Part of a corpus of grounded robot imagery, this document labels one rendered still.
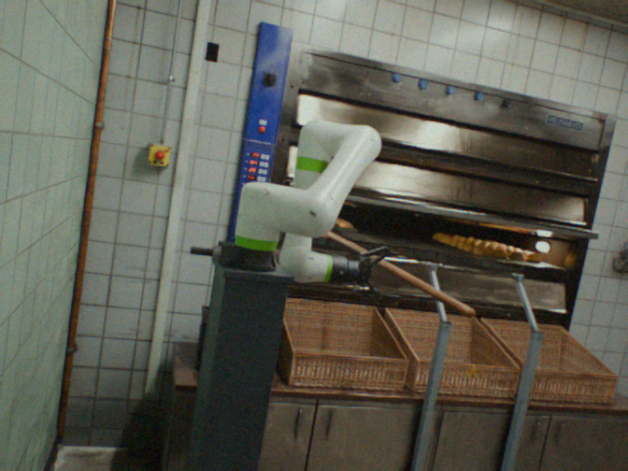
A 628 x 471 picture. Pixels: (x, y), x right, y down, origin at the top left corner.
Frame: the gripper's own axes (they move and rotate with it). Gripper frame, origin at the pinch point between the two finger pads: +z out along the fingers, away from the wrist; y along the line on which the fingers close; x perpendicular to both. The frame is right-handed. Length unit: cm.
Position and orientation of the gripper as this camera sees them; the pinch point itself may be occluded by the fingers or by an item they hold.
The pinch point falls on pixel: (399, 278)
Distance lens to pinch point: 195.3
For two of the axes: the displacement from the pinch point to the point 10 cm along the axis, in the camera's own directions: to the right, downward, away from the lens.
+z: 9.6, 1.3, 2.7
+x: 2.5, 1.5, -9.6
